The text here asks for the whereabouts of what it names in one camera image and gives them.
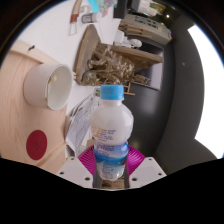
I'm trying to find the golden carved sculpture on wood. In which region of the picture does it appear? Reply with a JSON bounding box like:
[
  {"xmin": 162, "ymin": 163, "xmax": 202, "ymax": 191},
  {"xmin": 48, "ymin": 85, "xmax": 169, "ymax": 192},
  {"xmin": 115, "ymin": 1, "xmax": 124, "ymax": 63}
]
[{"xmin": 73, "ymin": 23, "xmax": 165, "ymax": 87}]

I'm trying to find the long ceiling light strip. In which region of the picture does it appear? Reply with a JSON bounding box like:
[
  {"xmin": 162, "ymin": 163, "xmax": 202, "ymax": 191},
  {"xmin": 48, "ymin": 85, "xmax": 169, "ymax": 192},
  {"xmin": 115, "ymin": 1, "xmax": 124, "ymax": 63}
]
[{"xmin": 187, "ymin": 23, "xmax": 224, "ymax": 159}]

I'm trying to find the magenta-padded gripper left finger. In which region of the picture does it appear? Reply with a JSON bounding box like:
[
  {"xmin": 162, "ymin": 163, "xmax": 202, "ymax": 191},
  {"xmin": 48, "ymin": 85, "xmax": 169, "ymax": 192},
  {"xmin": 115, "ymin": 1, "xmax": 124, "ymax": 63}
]
[{"xmin": 55, "ymin": 145, "xmax": 100, "ymax": 189}]

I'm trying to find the white paper cup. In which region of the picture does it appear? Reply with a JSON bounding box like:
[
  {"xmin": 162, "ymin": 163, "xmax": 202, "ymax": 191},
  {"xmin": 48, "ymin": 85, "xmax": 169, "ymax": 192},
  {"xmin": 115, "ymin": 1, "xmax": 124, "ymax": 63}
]
[{"xmin": 23, "ymin": 62, "xmax": 74, "ymax": 112}]

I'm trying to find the white bottle with blue cap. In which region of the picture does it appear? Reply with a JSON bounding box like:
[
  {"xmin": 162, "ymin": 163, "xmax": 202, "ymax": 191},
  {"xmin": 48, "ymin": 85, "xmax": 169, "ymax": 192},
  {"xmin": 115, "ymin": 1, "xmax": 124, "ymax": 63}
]
[{"xmin": 89, "ymin": 84, "xmax": 134, "ymax": 182}]

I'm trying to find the flat round red coaster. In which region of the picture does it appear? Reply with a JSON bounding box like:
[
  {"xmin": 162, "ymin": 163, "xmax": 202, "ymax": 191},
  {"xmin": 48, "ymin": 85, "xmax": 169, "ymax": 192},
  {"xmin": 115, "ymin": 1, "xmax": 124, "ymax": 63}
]
[{"xmin": 25, "ymin": 129, "xmax": 48, "ymax": 161}]

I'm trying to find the printed newspaper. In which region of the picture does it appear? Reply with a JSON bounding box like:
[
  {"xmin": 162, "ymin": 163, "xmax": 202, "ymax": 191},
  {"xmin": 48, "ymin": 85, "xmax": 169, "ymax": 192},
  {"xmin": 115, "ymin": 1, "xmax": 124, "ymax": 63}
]
[{"xmin": 65, "ymin": 94, "xmax": 100, "ymax": 157}]

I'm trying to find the desktop printer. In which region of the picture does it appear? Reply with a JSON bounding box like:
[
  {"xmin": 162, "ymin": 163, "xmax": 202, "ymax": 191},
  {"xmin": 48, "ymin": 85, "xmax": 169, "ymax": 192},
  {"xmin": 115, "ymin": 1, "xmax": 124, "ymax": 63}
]
[{"xmin": 118, "ymin": 13, "xmax": 173, "ymax": 46}]

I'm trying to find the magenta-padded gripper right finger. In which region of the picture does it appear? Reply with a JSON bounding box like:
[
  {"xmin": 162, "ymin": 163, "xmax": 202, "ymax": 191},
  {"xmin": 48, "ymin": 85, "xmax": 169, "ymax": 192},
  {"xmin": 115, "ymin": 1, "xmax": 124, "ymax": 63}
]
[{"xmin": 124, "ymin": 145, "xmax": 168, "ymax": 189}]

